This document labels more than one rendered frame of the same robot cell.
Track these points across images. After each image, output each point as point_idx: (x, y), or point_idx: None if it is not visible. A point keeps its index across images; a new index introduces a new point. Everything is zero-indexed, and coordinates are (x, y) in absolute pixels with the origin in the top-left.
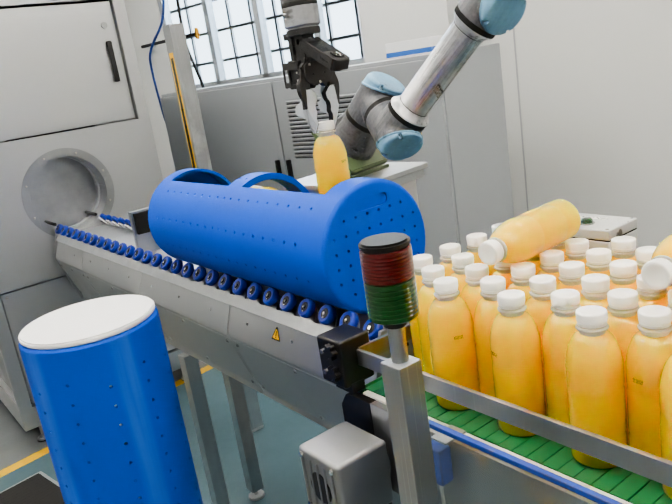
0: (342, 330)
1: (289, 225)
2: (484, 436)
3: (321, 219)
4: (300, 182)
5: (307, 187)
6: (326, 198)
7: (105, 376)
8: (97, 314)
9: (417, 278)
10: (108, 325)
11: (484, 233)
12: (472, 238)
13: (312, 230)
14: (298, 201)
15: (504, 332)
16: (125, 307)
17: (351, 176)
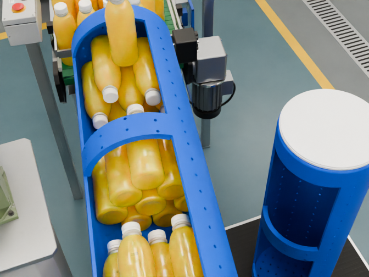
0: (182, 36)
1: (171, 49)
2: (166, 3)
3: (160, 20)
4: (35, 234)
5: (46, 206)
6: (147, 17)
7: None
8: (324, 126)
9: (140, 3)
10: (316, 99)
11: (79, 1)
12: (90, 0)
13: (166, 29)
14: (157, 39)
15: None
16: (302, 124)
17: (4, 171)
